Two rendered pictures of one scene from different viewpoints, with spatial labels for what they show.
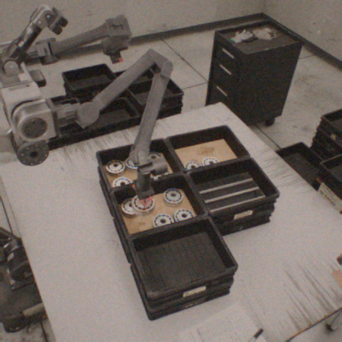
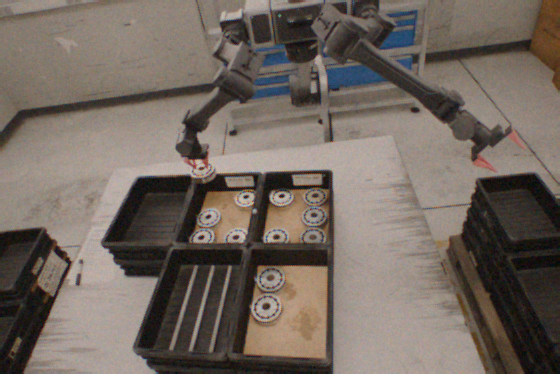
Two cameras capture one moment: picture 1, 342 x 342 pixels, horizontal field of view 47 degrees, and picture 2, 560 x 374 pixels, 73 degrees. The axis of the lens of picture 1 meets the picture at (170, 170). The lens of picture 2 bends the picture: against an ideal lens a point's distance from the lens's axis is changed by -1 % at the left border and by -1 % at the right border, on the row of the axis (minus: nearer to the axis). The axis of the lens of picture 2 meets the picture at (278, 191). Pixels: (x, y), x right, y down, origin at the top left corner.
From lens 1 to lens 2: 2.25 m
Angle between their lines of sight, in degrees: 81
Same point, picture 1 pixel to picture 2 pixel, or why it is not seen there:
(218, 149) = (302, 346)
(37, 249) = (269, 155)
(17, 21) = not seen: outside the picture
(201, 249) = not seen: hidden behind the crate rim
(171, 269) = (162, 214)
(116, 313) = not seen: hidden behind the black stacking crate
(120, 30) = (322, 29)
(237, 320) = (101, 271)
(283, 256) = (111, 361)
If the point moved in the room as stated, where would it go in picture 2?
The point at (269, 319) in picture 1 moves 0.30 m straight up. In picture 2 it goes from (79, 298) to (38, 256)
